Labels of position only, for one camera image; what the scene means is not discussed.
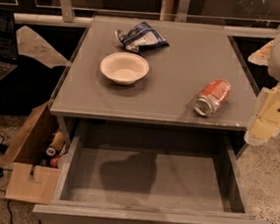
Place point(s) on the orange round item in box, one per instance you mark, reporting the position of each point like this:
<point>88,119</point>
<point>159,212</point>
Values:
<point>54,161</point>

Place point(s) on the yellow bottle in box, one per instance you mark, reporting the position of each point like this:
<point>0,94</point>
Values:
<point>56,144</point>

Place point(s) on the black laptop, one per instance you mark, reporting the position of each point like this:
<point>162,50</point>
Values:
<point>8,44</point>

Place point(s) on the blue white chip bag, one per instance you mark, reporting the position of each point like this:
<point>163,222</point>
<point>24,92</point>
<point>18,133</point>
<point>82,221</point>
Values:
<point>141,36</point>

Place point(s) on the metal railing frame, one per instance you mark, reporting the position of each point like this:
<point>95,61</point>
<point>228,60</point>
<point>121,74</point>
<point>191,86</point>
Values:
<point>251,18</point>

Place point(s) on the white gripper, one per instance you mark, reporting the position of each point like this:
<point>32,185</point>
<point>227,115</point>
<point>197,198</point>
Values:
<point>264,123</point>

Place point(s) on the open grey top drawer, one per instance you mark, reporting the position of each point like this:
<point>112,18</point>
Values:
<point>118,175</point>

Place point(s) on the red coke can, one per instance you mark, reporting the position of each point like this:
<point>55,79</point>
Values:
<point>209,100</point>

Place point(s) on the white paper bowl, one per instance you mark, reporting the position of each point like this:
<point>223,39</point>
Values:
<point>124,68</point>

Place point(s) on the cardboard box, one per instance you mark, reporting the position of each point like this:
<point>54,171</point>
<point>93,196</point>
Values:
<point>29,180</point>

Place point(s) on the grey cabinet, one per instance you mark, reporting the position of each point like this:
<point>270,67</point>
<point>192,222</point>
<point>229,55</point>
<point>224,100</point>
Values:
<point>196,55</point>

